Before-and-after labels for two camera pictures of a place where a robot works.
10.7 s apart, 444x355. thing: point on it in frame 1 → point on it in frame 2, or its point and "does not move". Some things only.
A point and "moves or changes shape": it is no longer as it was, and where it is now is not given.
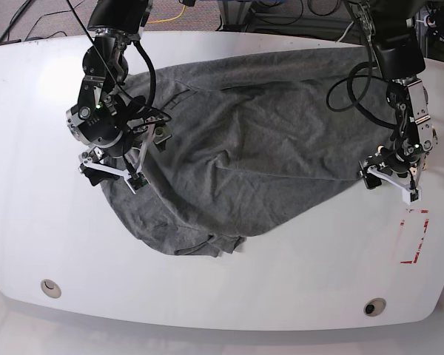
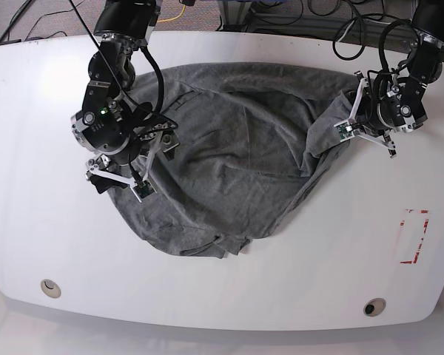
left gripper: (397, 166) → (365, 115)
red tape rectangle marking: (426, 223) does not move
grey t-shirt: (254, 140) moves or changes shape
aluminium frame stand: (234, 13) does not move
